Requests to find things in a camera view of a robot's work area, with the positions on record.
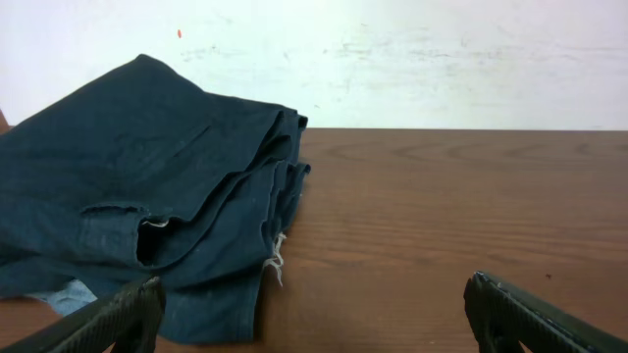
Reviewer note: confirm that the folded navy blue shirt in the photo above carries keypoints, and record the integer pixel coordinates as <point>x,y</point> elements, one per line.
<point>142,173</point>

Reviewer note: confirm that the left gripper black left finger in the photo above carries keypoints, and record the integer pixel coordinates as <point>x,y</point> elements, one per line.
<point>124,322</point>

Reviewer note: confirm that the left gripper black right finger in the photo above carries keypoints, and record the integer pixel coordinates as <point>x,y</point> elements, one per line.
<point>507,319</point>

